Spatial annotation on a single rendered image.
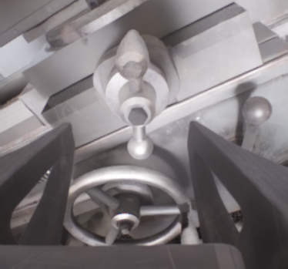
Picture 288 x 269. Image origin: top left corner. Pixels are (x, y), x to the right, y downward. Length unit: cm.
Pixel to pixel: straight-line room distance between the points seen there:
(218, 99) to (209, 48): 8
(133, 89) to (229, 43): 15
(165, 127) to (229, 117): 10
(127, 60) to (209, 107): 23
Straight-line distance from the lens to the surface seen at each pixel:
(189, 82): 36
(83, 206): 83
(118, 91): 29
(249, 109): 32
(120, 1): 37
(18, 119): 63
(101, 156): 44
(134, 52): 19
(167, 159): 44
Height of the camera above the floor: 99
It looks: 32 degrees down
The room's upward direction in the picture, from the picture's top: 33 degrees counter-clockwise
